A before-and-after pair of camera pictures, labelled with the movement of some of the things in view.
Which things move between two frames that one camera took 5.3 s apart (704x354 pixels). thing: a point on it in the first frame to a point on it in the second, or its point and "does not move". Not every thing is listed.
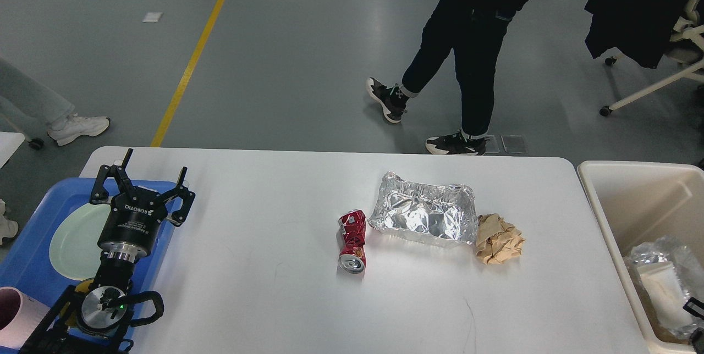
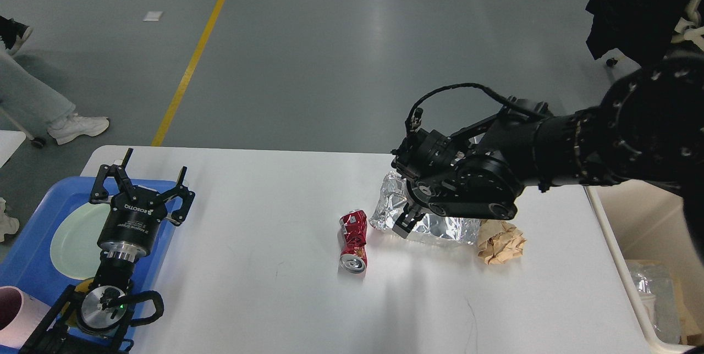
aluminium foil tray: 667,249 to 657,283
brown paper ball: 498,241 does not move
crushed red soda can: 352,257 does not move
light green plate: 74,247 does not move
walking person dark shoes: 471,17 to 14,33
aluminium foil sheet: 443,216 does not move
